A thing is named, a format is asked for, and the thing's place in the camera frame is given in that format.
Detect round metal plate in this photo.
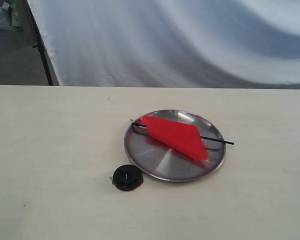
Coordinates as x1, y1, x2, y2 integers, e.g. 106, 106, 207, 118
124, 109, 226, 182

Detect black round plastic knob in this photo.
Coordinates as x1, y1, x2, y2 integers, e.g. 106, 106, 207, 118
109, 164, 144, 192

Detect white sacks in background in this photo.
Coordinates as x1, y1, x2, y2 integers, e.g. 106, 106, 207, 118
0, 0, 23, 32

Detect white backdrop cloth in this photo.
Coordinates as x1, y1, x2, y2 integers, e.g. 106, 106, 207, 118
28, 0, 300, 89

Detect red flag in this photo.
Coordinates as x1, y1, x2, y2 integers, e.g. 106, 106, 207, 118
131, 116, 234, 162

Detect black backdrop stand pole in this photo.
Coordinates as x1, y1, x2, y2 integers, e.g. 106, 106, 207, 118
28, 7, 54, 86

